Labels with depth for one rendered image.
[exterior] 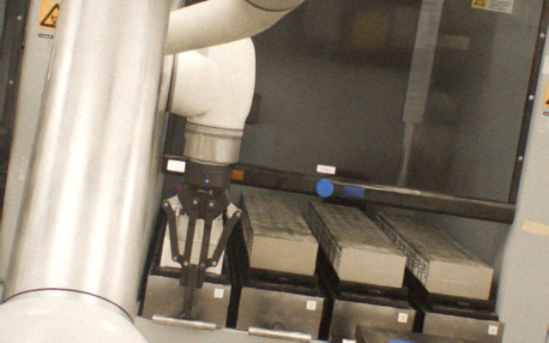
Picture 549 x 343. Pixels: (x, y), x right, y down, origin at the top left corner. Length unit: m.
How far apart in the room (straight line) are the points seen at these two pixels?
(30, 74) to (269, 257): 0.50
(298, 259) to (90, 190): 1.00
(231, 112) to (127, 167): 0.77
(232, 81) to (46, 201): 0.81
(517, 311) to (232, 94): 0.65
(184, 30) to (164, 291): 0.50
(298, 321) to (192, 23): 0.58
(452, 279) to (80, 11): 1.05
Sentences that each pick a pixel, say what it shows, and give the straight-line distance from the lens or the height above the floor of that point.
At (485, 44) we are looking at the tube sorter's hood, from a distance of 1.79.
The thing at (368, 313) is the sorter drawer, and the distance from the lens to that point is 1.72.
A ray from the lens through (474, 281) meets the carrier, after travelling 1.83.
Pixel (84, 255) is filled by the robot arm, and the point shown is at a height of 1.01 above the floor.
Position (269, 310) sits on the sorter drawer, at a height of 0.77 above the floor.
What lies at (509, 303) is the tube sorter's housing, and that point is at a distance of 1.87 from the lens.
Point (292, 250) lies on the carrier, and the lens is 1.76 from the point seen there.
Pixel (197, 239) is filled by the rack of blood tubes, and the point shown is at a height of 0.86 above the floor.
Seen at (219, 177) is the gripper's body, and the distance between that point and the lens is 1.60.
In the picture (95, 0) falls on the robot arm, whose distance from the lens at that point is 0.93.
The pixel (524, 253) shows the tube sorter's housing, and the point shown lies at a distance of 1.86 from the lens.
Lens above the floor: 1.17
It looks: 5 degrees down
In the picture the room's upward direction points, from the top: 9 degrees clockwise
